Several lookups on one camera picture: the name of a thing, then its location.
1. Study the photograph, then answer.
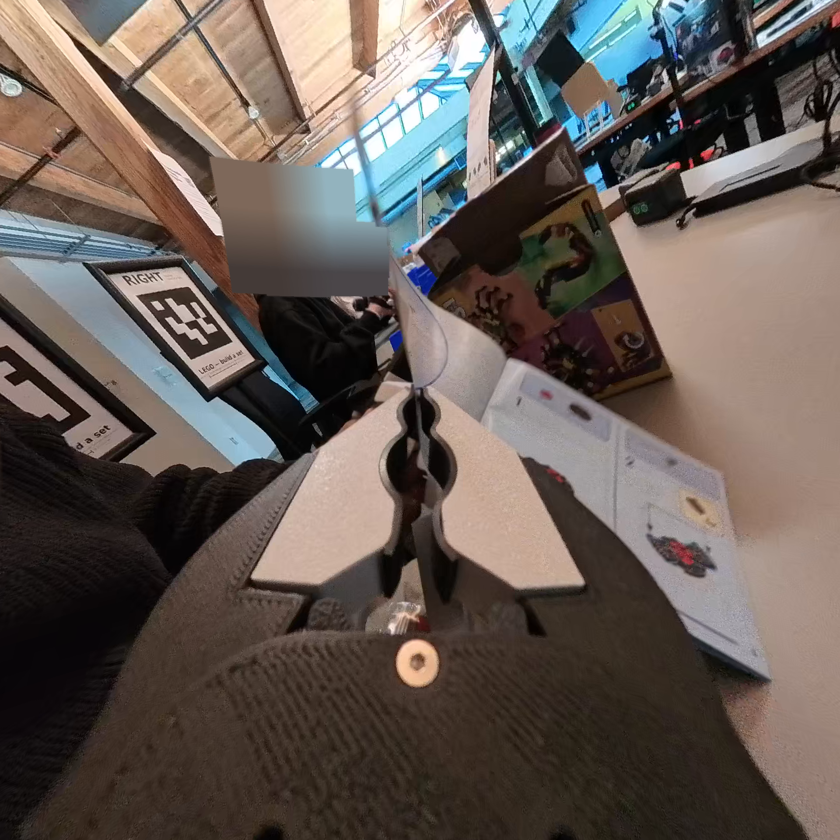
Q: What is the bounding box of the blue plastic bin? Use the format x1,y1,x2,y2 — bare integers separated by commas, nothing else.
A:
392,243,439,296

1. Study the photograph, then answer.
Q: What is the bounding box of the flat black device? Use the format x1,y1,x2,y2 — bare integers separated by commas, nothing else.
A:
692,139,829,217

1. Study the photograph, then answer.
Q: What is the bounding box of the cardboard sign board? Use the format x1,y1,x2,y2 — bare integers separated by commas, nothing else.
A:
465,47,501,198

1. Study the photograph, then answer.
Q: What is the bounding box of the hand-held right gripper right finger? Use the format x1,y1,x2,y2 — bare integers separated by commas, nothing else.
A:
416,387,586,599

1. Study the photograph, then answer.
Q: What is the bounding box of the black vertical pole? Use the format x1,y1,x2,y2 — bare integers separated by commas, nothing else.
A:
467,0,559,142

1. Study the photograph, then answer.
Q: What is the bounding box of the white paper notice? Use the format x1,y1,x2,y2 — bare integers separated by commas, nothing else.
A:
150,146,224,237

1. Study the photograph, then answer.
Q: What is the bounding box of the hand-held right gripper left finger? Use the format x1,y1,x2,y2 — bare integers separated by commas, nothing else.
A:
249,386,421,599

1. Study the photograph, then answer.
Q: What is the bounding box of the small black cube camera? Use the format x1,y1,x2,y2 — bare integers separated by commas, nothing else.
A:
622,167,688,227

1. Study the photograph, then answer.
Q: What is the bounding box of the framed marker poster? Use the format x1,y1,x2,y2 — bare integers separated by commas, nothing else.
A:
84,259,266,403
0,295,157,462

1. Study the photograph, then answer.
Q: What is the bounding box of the black office chair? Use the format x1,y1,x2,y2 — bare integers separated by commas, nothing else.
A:
220,377,375,463

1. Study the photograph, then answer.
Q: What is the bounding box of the colourful toy brick set box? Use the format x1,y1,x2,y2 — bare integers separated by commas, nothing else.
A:
416,126,673,401

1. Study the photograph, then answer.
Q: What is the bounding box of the instruction booklet with yellow back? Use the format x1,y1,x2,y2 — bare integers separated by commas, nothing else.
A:
387,252,772,681

